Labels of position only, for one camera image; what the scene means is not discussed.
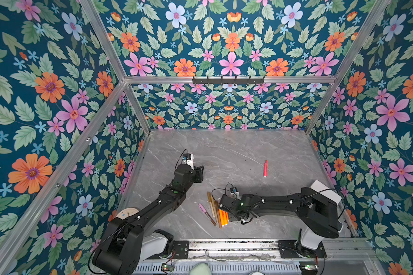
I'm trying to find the metal hook rack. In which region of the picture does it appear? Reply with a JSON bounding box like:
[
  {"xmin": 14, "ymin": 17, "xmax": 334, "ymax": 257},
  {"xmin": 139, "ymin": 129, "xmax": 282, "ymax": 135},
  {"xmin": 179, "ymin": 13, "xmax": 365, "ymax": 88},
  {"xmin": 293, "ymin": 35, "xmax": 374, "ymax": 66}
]
[{"xmin": 192, "ymin": 76, "xmax": 265, "ymax": 85}]

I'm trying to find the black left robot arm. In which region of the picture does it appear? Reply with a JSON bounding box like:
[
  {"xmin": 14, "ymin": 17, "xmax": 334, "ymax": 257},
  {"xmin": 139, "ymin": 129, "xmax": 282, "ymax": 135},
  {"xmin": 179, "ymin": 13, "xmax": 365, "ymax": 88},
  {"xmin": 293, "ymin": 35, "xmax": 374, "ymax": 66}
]
[{"xmin": 91, "ymin": 163, "xmax": 204, "ymax": 275}]

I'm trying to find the beige pen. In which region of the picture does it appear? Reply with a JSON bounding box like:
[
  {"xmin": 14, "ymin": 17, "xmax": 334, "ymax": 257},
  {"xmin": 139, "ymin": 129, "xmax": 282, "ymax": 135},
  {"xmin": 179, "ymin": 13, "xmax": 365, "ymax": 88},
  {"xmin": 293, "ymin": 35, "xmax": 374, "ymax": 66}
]
[{"xmin": 211, "ymin": 198, "xmax": 221, "ymax": 226}]

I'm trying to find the pink cap brown pen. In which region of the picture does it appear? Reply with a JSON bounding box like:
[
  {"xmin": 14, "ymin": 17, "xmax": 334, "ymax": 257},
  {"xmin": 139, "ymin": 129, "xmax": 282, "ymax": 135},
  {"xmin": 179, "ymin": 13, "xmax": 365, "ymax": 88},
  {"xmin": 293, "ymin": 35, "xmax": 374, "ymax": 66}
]
[{"xmin": 198, "ymin": 203, "xmax": 217, "ymax": 226}]

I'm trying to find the gold brown pen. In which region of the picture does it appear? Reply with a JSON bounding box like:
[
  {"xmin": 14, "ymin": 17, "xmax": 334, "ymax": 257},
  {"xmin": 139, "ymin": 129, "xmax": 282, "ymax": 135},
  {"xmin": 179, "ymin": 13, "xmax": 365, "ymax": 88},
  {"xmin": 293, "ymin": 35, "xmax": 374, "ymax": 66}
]
[{"xmin": 207, "ymin": 191, "xmax": 217, "ymax": 221}]

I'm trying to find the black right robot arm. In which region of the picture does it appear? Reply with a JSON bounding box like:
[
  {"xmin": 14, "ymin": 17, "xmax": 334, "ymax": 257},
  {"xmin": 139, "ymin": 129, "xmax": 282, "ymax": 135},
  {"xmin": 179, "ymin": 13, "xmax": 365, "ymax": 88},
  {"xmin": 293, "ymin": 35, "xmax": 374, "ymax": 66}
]
[{"xmin": 219, "ymin": 187, "xmax": 343, "ymax": 256}]

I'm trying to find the round beige clock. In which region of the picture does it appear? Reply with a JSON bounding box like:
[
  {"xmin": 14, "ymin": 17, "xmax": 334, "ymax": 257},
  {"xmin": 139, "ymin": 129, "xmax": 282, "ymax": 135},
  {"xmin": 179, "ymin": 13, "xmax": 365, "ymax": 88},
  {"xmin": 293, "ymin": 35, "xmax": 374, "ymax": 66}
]
[{"xmin": 117, "ymin": 207, "xmax": 139, "ymax": 220}]

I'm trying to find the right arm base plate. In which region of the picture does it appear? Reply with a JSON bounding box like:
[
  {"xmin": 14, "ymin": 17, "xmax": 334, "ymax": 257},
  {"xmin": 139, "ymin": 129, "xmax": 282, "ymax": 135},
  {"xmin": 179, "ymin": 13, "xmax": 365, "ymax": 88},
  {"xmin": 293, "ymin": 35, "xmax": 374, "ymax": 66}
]
[{"xmin": 277, "ymin": 239, "xmax": 327, "ymax": 260}]

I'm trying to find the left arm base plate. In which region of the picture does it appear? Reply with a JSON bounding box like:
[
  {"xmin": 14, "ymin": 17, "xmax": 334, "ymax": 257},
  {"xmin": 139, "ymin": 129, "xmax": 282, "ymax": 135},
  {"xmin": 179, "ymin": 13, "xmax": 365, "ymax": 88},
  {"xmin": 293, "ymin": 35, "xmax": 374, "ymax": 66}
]
[{"xmin": 140, "ymin": 230, "xmax": 190, "ymax": 261}]

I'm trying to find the aluminium front rail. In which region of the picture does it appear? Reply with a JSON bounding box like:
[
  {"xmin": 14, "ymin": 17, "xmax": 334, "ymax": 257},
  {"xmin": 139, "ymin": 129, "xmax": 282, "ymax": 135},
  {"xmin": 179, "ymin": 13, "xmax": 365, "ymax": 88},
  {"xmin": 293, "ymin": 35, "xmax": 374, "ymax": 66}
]
[{"xmin": 172, "ymin": 238, "xmax": 377, "ymax": 261}]

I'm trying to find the white box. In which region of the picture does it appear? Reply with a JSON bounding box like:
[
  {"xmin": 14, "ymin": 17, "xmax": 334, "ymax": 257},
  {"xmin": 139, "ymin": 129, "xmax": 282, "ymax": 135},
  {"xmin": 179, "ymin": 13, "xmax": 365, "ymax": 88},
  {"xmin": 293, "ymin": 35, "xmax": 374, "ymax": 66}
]
[{"xmin": 310, "ymin": 181, "xmax": 342, "ymax": 205}]

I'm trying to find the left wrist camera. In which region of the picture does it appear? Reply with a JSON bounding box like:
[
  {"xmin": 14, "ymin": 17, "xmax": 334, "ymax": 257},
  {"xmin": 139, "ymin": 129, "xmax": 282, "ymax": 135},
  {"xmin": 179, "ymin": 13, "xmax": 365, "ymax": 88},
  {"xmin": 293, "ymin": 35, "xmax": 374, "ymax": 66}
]
[{"xmin": 182, "ymin": 153, "xmax": 194, "ymax": 169}]

